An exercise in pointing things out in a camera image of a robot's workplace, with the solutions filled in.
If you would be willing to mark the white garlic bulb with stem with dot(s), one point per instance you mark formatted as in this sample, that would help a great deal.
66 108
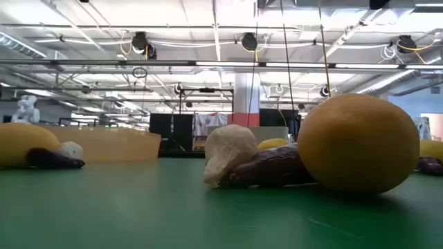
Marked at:
225 148

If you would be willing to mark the yellow lemon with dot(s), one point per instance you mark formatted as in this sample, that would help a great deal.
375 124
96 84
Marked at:
20 141
434 148
271 144

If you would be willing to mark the long purple eggplant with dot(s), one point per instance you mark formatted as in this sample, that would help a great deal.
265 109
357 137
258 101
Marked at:
270 169

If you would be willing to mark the large orange fruit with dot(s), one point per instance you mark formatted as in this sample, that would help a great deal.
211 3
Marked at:
360 145

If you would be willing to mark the round white garlic bulb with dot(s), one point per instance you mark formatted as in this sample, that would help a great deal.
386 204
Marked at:
71 149

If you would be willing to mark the small purple eggplant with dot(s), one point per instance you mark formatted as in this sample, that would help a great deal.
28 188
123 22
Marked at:
48 159
432 166

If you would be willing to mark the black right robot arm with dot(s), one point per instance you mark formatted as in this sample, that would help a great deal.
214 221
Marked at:
379 3

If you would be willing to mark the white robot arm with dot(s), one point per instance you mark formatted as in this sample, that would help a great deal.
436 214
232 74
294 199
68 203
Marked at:
26 110

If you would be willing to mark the white cloth with red print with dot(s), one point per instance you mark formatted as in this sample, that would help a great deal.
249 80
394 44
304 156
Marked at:
211 122

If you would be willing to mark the white column with orange band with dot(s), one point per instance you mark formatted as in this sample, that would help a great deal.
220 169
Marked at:
247 100

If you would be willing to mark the black partition panel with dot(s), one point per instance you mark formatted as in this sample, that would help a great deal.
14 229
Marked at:
162 131
273 117

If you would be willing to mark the small white plastic basket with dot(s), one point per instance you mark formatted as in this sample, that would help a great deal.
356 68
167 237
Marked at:
273 132

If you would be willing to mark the tan translucent plastic basket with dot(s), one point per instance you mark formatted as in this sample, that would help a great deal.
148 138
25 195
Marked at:
114 145

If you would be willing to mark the green table mat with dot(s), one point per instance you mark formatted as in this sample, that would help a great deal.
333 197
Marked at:
138 214

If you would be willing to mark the blue patterned cloth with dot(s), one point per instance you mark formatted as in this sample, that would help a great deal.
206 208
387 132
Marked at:
424 128

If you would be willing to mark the pink panel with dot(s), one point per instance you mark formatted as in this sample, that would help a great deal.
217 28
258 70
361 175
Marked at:
436 124

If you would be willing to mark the black metal frame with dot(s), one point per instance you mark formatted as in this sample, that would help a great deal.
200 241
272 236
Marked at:
207 90

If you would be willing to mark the black table frame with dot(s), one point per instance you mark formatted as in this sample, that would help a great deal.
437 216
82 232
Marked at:
180 155

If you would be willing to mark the long ceiling light rail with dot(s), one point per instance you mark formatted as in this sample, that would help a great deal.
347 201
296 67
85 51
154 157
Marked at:
104 62

